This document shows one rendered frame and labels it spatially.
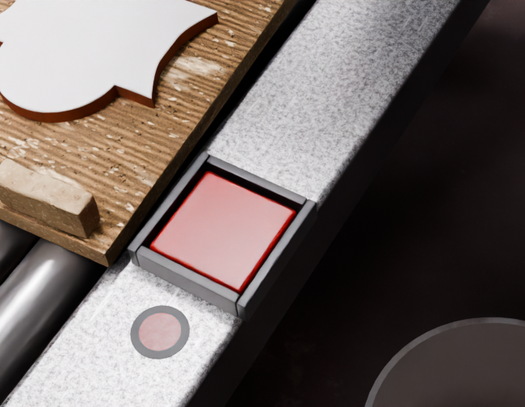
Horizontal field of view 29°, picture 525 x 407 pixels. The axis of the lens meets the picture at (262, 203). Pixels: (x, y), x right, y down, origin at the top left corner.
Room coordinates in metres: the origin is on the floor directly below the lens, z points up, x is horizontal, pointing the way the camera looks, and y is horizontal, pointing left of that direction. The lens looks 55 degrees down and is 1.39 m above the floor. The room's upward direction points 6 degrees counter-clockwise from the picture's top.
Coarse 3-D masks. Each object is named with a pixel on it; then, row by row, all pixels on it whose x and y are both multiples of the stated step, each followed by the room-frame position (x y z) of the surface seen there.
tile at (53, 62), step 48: (48, 0) 0.48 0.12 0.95; (96, 0) 0.48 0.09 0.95; (144, 0) 0.47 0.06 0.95; (0, 48) 0.45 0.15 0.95; (48, 48) 0.44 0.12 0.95; (96, 48) 0.44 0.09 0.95; (144, 48) 0.43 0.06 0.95; (48, 96) 0.40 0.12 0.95; (96, 96) 0.40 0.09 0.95; (144, 96) 0.40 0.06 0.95
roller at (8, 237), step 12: (0, 228) 0.33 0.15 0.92; (12, 228) 0.34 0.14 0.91; (0, 240) 0.33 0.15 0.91; (12, 240) 0.33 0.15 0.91; (24, 240) 0.33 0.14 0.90; (36, 240) 0.34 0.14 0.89; (0, 252) 0.32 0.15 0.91; (12, 252) 0.33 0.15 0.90; (24, 252) 0.33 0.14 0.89; (0, 264) 0.32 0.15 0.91; (12, 264) 0.32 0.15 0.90; (0, 276) 0.31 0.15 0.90
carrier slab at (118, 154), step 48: (0, 0) 0.50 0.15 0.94; (192, 0) 0.48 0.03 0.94; (240, 0) 0.48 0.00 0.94; (288, 0) 0.48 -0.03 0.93; (192, 48) 0.44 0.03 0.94; (240, 48) 0.43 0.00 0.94; (0, 96) 0.42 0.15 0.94; (192, 96) 0.40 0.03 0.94; (0, 144) 0.38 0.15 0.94; (48, 144) 0.38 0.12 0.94; (96, 144) 0.37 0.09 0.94; (144, 144) 0.37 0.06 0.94; (192, 144) 0.37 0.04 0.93; (96, 192) 0.34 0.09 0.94; (144, 192) 0.33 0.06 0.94; (48, 240) 0.32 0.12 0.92; (96, 240) 0.31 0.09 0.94
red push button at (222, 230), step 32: (192, 192) 0.34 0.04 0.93; (224, 192) 0.33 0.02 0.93; (256, 192) 0.33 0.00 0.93; (192, 224) 0.31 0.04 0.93; (224, 224) 0.31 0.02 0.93; (256, 224) 0.31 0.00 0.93; (288, 224) 0.31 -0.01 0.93; (192, 256) 0.29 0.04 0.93; (224, 256) 0.29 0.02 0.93; (256, 256) 0.29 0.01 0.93
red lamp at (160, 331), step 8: (152, 320) 0.26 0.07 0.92; (160, 320) 0.26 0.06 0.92; (168, 320) 0.26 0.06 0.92; (176, 320) 0.26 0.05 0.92; (144, 328) 0.26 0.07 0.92; (152, 328) 0.26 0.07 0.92; (160, 328) 0.26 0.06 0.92; (168, 328) 0.26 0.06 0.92; (176, 328) 0.26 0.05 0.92; (144, 336) 0.26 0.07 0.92; (152, 336) 0.25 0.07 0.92; (160, 336) 0.25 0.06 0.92; (168, 336) 0.25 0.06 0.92; (176, 336) 0.25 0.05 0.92; (144, 344) 0.25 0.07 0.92; (152, 344) 0.25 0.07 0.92; (160, 344) 0.25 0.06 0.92; (168, 344) 0.25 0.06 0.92
